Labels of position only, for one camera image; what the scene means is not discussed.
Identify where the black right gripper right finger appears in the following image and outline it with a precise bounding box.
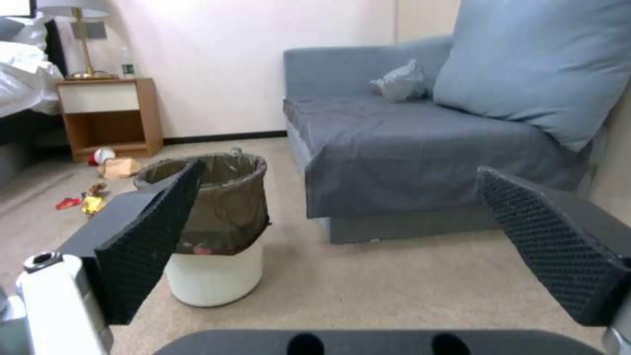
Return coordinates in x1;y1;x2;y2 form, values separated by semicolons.
476;165;631;355

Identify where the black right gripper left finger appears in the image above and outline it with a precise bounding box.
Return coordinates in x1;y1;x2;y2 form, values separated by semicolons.
0;158;207;355

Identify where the white trash can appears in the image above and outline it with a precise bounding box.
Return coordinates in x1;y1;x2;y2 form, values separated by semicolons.
133;153;271;308

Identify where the red and white can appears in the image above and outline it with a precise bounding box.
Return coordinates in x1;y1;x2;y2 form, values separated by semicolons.
87;147;117;166

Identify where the yellow snack wrapper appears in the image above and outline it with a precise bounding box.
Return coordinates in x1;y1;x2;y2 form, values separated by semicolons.
80;183;110;216

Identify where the crumpled brown paper bag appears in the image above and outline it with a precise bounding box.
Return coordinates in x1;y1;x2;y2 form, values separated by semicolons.
96;157;144;179

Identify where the dark bin liner bag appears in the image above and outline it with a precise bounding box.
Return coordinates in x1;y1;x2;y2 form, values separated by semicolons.
133;147;272;256

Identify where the wooden nightstand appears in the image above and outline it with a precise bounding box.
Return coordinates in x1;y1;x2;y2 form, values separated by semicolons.
56;76;165;163

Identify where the grey-blue sofa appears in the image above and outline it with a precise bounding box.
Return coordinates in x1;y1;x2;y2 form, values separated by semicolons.
281;35;618;246

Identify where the light blue pillow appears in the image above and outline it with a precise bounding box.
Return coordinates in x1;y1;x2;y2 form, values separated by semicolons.
431;0;631;152

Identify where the clear plastic water bottle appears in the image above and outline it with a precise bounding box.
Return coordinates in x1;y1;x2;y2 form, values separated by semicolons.
119;47;136;79

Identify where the bed with white duvet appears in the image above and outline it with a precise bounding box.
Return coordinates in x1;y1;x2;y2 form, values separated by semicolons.
0;15;66;185

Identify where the brass table lamp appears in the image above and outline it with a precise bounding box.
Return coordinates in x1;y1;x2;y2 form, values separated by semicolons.
36;0;120;80

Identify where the black headboard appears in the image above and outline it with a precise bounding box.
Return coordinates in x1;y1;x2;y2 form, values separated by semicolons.
42;18;70;79

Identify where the crumpled grey plastic bag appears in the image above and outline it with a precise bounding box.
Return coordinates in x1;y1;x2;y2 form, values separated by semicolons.
370;59;429;102

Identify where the grey wall switch panel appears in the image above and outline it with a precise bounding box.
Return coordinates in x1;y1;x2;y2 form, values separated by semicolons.
70;20;108;40

